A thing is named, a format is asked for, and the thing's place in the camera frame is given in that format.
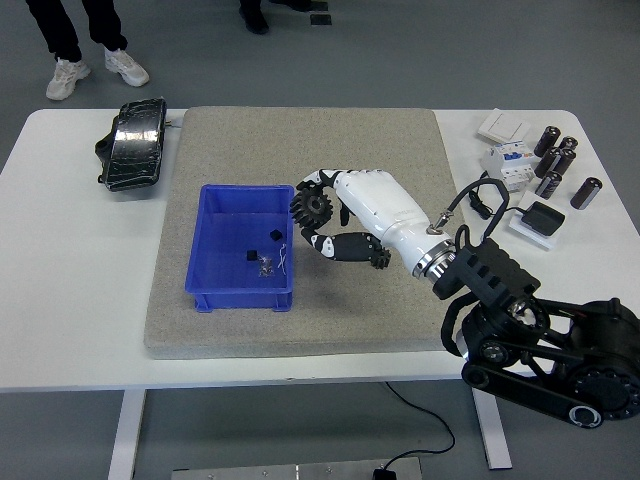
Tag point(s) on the small bag of screws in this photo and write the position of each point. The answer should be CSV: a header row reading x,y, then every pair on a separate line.
x,y
266,266

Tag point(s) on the metal floor plate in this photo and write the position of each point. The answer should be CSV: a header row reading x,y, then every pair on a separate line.
x,y
300,472

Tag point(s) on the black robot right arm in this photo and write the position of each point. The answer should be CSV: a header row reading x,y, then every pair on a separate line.
x,y
500,280

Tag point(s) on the dark floor socket plate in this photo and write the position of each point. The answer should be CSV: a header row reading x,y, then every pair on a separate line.
x,y
320,5
321,19

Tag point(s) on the large black gear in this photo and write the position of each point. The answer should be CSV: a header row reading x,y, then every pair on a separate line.
x,y
306,212

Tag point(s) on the blue plastic box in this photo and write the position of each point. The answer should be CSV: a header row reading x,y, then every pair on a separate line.
x,y
240,300

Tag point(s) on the black film-wrapped device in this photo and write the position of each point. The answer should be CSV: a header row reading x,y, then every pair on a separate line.
x,y
132,145

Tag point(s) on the white table leg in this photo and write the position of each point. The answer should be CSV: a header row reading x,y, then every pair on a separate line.
x,y
492,435
125,440

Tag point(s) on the small black gear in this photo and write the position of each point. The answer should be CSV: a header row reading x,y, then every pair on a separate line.
x,y
384,260

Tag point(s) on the dark cylindrical capacitor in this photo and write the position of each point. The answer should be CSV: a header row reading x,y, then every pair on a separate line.
x,y
546,162
586,192
568,143
548,184
566,161
547,141

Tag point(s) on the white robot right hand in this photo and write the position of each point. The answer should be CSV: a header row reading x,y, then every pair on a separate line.
x,y
385,205

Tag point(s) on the black floor plug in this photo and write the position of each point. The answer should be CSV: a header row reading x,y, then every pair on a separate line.
x,y
383,474

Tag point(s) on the grey-brown mat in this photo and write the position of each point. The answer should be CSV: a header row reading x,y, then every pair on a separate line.
x,y
325,140

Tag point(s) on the white circuit breaker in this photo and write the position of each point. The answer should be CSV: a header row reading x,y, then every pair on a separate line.
x,y
505,167

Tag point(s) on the black power adapter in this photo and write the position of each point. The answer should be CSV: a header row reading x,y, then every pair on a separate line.
x,y
542,218

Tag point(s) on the white wall switch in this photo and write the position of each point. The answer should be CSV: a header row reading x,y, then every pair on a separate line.
x,y
502,125

